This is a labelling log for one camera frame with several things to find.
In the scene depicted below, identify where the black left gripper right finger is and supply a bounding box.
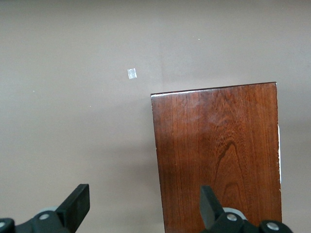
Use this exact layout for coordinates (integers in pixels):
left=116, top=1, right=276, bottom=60
left=199, top=185, right=292, bottom=233

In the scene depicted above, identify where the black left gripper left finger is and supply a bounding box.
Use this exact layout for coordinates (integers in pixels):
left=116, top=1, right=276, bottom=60
left=0, top=183, right=91, bottom=233

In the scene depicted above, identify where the dark brown wooden cabinet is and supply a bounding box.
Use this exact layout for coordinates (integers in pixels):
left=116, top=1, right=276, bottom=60
left=150, top=82, right=283, bottom=233

